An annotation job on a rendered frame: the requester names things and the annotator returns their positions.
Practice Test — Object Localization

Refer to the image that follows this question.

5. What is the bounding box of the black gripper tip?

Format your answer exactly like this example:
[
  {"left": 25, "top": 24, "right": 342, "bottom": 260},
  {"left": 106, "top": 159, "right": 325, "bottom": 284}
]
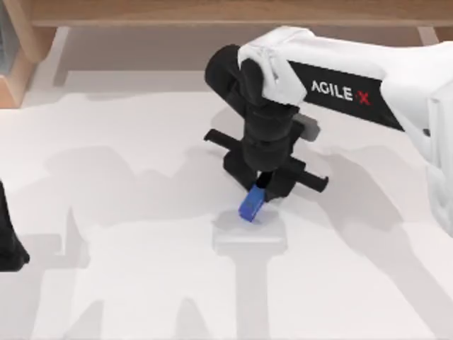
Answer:
[{"left": 0, "top": 180, "right": 31, "bottom": 273}]

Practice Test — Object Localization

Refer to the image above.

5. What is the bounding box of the wooden cupboard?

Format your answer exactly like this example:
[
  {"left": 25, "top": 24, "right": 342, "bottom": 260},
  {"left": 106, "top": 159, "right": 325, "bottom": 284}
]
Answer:
[{"left": 0, "top": 0, "right": 453, "bottom": 109}]

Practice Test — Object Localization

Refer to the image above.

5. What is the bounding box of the small blue stapler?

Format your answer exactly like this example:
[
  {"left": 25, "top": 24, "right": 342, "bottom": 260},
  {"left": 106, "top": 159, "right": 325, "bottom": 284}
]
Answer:
[{"left": 237, "top": 183, "right": 265, "bottom": 223}]

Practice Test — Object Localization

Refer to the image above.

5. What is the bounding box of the pale grey rounded box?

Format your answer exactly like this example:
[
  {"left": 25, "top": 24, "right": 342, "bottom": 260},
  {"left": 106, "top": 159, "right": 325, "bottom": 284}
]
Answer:
[{"left": 294, "top": 112, "right": 321, "bottom": 141}]

